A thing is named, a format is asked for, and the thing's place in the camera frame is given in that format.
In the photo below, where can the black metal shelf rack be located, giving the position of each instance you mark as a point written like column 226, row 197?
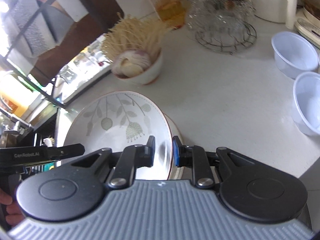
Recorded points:
column 32, row 28

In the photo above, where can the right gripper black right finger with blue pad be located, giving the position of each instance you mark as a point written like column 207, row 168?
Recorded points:
column 208, row 169

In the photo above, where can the white bowl with garlic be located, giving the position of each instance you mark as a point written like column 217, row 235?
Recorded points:
column 147, row 73

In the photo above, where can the person's left hand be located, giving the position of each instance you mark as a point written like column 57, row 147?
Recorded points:
column 14, row 216

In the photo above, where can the clear plastic bowl upper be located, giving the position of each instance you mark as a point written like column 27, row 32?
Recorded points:
column 294, row 54

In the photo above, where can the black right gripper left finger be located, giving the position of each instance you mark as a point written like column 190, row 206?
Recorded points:
column 117, row 170

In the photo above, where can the dark wooden cabinet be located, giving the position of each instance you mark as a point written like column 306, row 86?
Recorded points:
column 79, row 36

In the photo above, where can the white plate underneath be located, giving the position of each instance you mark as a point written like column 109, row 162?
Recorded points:
column 176, row 172

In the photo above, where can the red lidded plastic jar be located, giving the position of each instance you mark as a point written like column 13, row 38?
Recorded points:
column 170, row 11

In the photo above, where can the white floral ceramic plate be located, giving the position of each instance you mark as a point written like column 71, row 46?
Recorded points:
column 121, row 119

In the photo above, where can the clear plastic bowl lower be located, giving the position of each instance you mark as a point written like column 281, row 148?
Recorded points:
column 305, row 106

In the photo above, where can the cream kitchen appliance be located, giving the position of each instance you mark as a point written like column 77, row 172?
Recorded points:
column 307, row 20

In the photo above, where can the clear plastic bowl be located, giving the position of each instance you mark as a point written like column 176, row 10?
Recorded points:
column 294, row 54
column 305, row 106

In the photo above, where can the wire rack with glasses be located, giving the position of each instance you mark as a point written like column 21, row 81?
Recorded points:
column 222, row 26

